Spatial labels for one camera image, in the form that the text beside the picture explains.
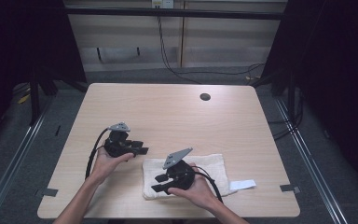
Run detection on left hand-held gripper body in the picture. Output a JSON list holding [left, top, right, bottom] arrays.
[[103, 121, 136, 159]]

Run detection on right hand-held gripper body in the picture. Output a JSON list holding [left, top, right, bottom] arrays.
[[161, 147, 197, 191]]

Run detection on white towel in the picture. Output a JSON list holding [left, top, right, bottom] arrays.
[[141, 153, 257, 201]]

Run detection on person's left hand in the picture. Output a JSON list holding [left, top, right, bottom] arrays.
[[89, 148, 135, 187]]

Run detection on person's right hand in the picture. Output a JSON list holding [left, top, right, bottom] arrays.
[[167, 162, 224, 213]]

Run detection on yellow floor item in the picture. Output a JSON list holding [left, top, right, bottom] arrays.
[[17, 93, 32, 105]]

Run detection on black curtain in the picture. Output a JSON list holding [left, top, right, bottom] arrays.
[[260, 0, 358, 198], [0, 0, 88, 151]]

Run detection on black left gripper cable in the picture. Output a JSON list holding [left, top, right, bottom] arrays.
[[85, 127, 110, 180]]

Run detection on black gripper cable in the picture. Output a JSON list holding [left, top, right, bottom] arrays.
[[85, 127, 110, 180], [192, 165, 225, 203]]

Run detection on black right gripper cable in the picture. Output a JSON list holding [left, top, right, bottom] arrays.
[[192, 165, 225, 203]]

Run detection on black metal stand post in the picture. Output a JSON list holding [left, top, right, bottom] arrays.
[[29, 74, 42, 126]]

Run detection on black hanging power cable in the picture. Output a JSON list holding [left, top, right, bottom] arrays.
[[157, 7, 266, 85]]

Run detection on aluminium floor rail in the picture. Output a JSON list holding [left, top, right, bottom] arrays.
[[0, 98, 56, 224], [274, 97, 350, 224]]

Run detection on black floor cables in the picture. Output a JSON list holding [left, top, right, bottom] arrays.
[[267, 90, 304, 141]]

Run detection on black horizontal frame bar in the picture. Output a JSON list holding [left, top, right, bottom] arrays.
[[64, 7, 285, 21]]

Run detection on white wall outlet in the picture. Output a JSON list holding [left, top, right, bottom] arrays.
[[151, 0, 175, 9]]

